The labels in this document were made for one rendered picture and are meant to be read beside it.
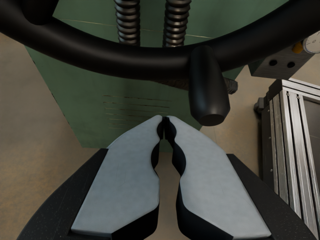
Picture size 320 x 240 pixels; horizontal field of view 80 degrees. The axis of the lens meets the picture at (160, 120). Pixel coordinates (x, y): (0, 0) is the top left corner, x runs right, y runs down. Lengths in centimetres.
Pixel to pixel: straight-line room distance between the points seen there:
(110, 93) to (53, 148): 48
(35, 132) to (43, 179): 21
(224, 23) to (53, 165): 77
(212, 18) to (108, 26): 17
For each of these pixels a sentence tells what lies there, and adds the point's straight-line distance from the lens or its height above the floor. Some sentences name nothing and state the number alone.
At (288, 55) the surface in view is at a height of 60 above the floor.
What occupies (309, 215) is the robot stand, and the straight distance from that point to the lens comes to 78.
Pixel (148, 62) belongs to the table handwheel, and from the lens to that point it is 16.
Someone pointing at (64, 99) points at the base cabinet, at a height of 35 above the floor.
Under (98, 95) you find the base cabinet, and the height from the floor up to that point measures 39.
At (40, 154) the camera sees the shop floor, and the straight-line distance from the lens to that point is 92.
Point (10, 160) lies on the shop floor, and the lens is 96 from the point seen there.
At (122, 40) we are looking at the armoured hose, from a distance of 22.
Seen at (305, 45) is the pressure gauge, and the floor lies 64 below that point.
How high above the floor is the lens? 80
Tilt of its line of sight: 59 degrees down
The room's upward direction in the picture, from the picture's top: 15 degrees clockwise
